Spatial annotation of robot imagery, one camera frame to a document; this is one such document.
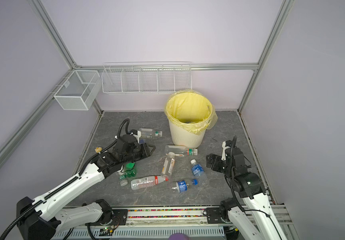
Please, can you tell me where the white wire shelf basket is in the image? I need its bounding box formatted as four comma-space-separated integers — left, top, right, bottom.
101, 62, 192, 94

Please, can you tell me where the white bottle orange label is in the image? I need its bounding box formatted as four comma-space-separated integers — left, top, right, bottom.
161, 152, 176, 176

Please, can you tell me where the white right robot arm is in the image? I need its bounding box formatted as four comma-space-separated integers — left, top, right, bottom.
206, 136, 287, 240

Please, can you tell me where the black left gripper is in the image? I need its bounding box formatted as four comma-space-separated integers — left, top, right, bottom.
122, 142, 156, 165

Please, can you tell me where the yellow bin liner bag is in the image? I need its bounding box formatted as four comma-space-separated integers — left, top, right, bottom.
164, 89, 218, 130

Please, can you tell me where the small beige object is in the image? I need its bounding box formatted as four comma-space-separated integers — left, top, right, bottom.
95, 147, 102, 153

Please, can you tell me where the white mesh box basket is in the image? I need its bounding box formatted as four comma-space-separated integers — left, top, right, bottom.
54, 70, 102, 111

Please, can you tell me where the white ribbed trash bin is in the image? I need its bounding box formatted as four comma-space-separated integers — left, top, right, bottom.
168, 114, 207, 148

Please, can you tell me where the purple object bottom edge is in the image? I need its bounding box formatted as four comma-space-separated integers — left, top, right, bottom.
168, 233, 190, 240

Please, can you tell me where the clear square bottle green cap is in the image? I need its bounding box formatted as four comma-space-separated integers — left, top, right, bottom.
165, 145, 198, 157

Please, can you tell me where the clear bottle red cap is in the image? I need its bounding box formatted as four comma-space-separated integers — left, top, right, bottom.
131, 175, 169, 190

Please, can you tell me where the clear bottle far green cap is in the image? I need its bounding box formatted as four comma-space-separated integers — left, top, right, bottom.
139, 128, 163, 139

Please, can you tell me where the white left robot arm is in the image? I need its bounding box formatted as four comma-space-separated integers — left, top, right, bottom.
0, 119, 156, 240

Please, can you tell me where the clear bottle blue label white cap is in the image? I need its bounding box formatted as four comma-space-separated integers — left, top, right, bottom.
190, 160, 208, 186

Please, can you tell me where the clear bottle white green cap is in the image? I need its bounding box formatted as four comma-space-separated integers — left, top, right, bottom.
118, 171, 128, 187

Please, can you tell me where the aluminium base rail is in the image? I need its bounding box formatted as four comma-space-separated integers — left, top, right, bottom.
55, 204, 293, 240

